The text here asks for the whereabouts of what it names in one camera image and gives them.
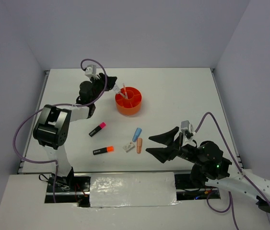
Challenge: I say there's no orange thin highlighter pen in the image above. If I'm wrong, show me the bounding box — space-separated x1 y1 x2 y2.
122 83 128 99

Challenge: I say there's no orange translucent eraser case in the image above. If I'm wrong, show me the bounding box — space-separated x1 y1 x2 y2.
136 138 142 154

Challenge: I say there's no orange black highlighter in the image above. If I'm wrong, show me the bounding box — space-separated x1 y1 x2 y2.
93 146 114 155

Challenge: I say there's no silver foil tape panel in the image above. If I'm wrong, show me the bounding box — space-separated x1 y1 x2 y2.
89 172 178 207

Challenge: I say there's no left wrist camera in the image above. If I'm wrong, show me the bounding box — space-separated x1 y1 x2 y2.
84 64 99 79

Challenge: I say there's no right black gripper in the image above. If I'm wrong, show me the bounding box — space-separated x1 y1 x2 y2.
144 126 203 165

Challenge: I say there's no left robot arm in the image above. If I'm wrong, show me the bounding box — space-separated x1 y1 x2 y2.
33 73 117 191

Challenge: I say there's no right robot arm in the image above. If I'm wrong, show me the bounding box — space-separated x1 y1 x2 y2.
146 127 270 213

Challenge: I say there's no clear bottle blue cap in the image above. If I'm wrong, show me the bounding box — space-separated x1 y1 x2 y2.
112 84 123 94

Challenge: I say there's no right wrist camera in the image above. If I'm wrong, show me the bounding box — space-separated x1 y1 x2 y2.
180 120 195 140

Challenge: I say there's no orange round compartment organizer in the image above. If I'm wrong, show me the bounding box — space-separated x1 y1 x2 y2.
115 87 142 116

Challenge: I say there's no blue translucent eraser case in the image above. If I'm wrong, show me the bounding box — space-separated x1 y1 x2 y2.
132 127 142 142

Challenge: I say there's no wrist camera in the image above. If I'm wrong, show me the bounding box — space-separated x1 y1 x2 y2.
180 120 195 140
84 64 99 79

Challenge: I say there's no pink black highlighter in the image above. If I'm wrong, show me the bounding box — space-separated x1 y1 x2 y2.
89 122 106 137

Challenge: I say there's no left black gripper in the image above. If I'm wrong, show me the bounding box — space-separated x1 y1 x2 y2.
89 73 117 104

